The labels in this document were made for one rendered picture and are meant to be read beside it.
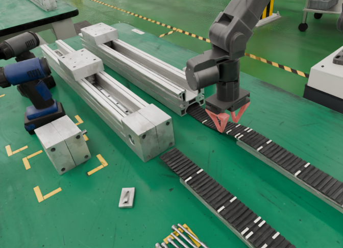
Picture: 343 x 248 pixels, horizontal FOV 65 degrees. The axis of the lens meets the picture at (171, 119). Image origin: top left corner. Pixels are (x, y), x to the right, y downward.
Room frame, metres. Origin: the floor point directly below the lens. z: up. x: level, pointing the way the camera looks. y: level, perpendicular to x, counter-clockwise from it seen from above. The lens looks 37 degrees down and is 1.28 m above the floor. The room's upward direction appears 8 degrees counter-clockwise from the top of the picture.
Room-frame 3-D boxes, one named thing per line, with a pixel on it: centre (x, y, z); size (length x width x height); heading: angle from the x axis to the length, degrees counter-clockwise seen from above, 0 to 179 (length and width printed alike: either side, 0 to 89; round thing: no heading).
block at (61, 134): (0.56, 0.28, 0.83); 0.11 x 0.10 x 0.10; 124
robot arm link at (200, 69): (0.56, -0.11, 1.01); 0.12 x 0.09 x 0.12; 110
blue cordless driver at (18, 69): (0.72, 0.43, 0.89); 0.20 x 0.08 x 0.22; 110
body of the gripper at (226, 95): (0.57, -0.15, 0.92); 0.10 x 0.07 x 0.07; 124
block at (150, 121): (0.57, 0.05, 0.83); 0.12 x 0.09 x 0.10; 122
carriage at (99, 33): (1.25, 0.28, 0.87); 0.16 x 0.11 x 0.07; 32
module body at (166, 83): (1.04, 0.14, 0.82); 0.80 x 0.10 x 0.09; 32
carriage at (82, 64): (0.94, 0.30, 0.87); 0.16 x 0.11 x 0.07; 32
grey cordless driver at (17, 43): (0.95, 0.52, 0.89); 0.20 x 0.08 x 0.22; 143
